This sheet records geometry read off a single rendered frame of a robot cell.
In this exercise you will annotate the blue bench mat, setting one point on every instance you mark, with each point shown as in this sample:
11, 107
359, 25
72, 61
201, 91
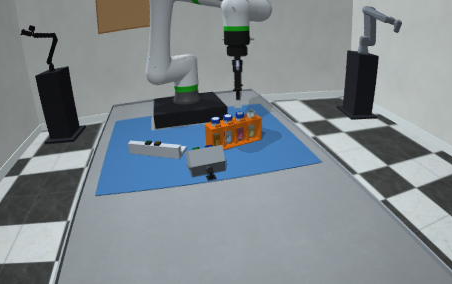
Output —
122, 172

